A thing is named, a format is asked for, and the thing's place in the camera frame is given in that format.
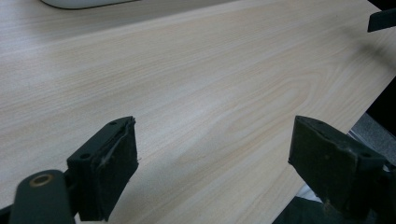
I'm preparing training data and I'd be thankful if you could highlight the dark cloth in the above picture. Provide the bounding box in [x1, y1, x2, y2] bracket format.
[272, 195, 347, 224]

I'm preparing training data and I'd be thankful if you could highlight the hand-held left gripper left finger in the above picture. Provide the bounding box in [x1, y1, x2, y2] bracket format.
[65, 116, 140, 222]

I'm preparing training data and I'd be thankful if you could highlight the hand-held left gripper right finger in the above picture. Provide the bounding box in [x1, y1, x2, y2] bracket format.
[287, 115, 388, 220]

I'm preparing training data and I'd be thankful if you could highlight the white dish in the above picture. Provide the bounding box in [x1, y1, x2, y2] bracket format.
[39, 0, 142, 10]

